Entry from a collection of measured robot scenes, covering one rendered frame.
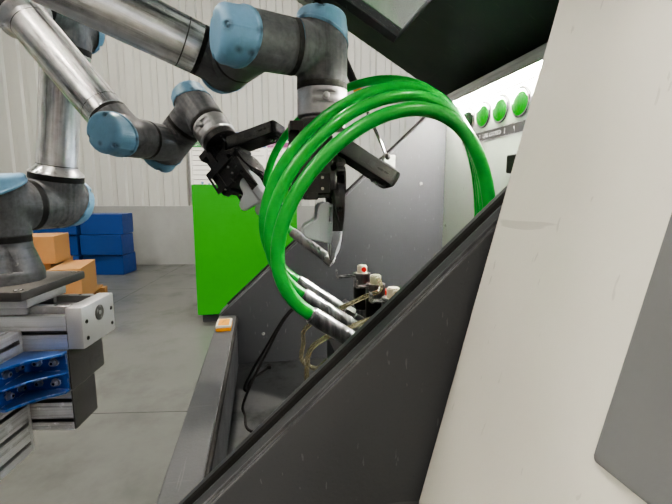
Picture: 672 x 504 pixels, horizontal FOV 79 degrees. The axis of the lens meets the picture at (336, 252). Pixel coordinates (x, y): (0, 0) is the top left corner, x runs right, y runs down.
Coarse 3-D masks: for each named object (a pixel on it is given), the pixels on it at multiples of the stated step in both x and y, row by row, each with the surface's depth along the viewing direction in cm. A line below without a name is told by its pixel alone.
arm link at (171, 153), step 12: (168, 120) 84; (168, 132) 83; (180, 132) 84; (168, 144) 83; (180, 144) 86; (192, 144) 88; (156, 156) 82; (168, 156) 85; (180, 156) 88; (156, 168) 88; (168, 168) 89
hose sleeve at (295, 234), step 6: (294, 228) 76; (294, 234) 75; (300, 234) 75; (300, 240) 75; (306, 240) 75; (306, 246) 75; (312, 246) 75; (318, 246) 75; (312, 252) 75; (318, 252) 75; (324, 252) 75; (324, 258) 75
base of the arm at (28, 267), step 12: (0, 240) 84; (12, 240) 86; (24, 240) 88; (0, 252) 84; (12, 252) 86; (24, 252) 88; (36, 252) 92; (0, 264) 84; (12, 264) 86; (24, 264) 87; (36, 264) 90; (0, 276) 84; (12, 276) 85; (24, 276) 87; (36, 276) 89
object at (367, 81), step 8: (360, 80) 69; (368, 80) 69; (376, 80) 68; (384, 80) 68; (392, 80) 68; (400, 80) 68; (408, 80) 67; (416, 80) 67; (352, 88) 70; (280, 136) 74; (280, 144) 74; (272, 152) 74; (272, 160) 74; (272, 168) 75; (264, 176) 75; (472, 176) 68; (264, 184) 75; (472, 184) 68; (288, 232) 76
